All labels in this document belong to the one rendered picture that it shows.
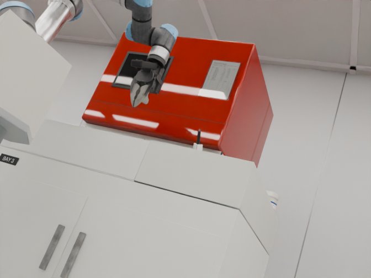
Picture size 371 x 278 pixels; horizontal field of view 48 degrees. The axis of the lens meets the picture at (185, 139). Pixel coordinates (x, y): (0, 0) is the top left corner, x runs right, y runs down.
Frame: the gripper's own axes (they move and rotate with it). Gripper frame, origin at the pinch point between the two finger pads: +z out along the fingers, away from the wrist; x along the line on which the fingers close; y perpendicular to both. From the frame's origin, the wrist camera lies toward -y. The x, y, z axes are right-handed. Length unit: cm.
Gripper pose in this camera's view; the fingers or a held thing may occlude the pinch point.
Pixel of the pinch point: (133, 102)
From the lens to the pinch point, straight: 152.2
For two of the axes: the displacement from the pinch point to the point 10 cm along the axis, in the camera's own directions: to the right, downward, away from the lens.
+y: 3.0, 4.4, 8.4
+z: -3.4, 8.8, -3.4
